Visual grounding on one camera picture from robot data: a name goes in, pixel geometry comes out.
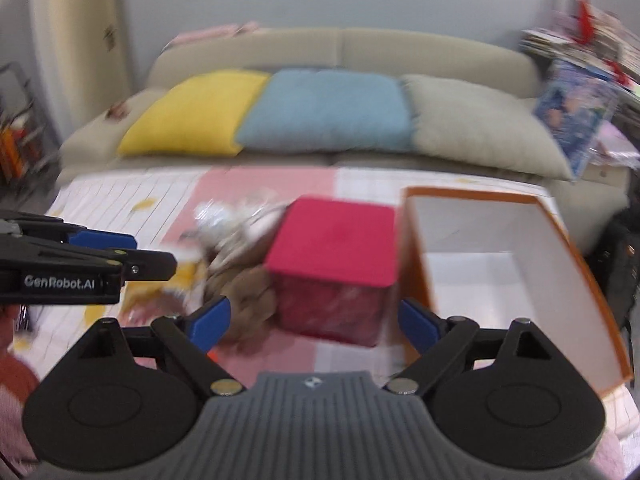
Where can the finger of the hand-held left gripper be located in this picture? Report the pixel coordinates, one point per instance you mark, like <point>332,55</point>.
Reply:
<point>102,240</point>
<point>145,266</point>

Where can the checked printed tablecloth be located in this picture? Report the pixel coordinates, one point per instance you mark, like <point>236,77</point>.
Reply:
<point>120,195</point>

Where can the orange cardboard box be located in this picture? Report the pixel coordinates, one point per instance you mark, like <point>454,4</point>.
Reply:
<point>500,240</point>

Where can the pink fuzzy clothing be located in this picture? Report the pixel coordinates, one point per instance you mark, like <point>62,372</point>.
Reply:
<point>612,455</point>

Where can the stack of magazines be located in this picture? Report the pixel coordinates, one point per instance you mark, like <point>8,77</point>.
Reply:
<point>590,35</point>

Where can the blue pillow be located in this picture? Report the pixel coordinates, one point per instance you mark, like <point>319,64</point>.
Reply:
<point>325,110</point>

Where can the pink lidded clear box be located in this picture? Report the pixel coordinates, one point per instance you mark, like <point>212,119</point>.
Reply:
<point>332,240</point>

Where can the small brown stand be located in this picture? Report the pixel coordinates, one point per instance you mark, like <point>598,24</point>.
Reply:
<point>118,111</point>

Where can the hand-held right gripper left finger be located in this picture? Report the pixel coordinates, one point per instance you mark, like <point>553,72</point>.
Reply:
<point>212,322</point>

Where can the beige sofa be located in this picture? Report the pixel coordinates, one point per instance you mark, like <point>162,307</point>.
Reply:
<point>400,52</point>

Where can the yellow pillow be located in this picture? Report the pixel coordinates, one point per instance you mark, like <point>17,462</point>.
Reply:
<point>192,115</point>

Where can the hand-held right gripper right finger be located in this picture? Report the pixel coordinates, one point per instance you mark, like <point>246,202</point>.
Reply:
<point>417,325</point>

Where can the black bag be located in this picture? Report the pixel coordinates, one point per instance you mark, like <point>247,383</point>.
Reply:
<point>617,270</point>

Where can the grey pillow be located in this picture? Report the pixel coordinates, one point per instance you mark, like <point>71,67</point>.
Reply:
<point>480,125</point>

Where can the floral patterned cushion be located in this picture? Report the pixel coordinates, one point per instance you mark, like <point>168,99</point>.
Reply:
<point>575,110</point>

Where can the brown bear-shaped sponge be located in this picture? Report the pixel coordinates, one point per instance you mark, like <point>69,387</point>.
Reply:
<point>245,295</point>

